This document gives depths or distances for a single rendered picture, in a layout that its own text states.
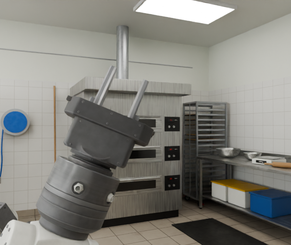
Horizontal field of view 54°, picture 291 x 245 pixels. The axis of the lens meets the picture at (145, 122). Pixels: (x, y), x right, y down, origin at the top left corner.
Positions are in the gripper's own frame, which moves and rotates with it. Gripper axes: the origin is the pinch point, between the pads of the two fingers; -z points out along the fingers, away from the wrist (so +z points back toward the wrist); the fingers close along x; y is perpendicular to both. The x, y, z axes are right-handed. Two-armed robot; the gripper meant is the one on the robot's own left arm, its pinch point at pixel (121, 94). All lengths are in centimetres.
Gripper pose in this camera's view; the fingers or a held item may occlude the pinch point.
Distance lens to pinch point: 39.9
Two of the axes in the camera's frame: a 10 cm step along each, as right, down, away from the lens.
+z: -3.7, 9.1, -1.8
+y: -1.2, 1.4, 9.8
